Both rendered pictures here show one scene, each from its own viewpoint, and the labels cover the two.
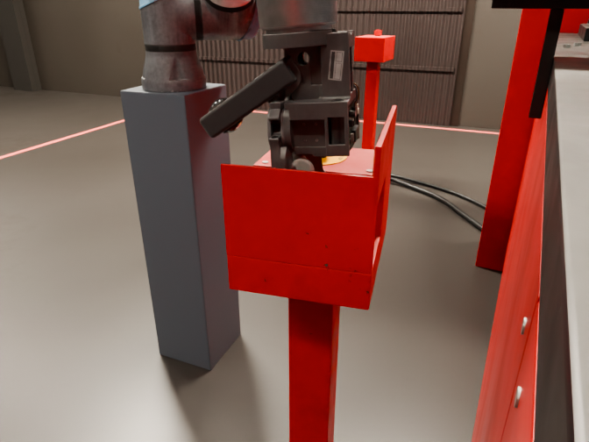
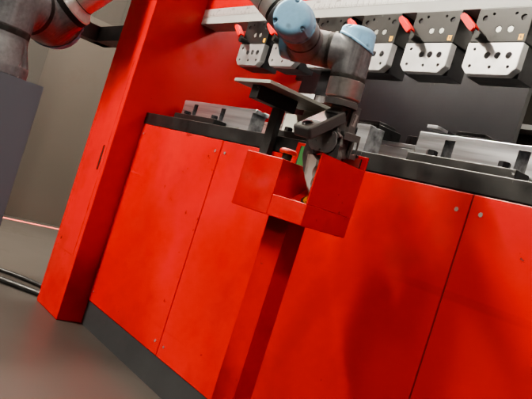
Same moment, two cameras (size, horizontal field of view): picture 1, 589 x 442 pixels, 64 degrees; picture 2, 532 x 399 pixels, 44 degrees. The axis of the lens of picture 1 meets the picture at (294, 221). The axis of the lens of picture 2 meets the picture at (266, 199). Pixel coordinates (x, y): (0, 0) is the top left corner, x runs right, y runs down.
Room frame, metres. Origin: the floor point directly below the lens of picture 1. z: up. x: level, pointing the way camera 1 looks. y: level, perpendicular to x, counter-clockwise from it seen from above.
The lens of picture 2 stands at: (-0.04, 1.26, 0.69)
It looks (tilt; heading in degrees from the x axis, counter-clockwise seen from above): 0 degrees down; 296
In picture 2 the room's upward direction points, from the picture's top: 18 degrees clockwise
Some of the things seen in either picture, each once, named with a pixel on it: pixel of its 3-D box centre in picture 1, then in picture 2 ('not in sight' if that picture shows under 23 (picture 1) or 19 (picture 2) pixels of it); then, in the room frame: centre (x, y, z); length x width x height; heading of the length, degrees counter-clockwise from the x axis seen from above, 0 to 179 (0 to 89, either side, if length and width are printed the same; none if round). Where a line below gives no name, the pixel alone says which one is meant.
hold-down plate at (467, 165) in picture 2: not in sight; (462, 169); (0.26, -0.25, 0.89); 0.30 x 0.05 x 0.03; 154
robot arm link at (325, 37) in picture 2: not in sight; (305, 43); (0.58, 0.04, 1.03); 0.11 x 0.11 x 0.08; 12
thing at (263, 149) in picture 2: (530, 52); (264, 128); (0.86, -0.40, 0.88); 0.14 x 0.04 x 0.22; 64
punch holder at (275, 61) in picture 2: not in sight; (296, 47); (0.97, -0.67, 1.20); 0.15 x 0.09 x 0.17; 154
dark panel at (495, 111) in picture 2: not in sight; (385, 119); (0.76, -1.13, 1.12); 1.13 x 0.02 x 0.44; 154
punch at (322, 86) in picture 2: not in sight; (329, 88); (0.77, -0.57, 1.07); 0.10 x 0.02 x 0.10; 154
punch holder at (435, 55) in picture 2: not in sight; (438, 47); (0.44, -0.40, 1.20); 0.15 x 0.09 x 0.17; 154
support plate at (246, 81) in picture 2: not in sight; (286, 96); (0.84, -0.44, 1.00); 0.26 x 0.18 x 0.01; 64
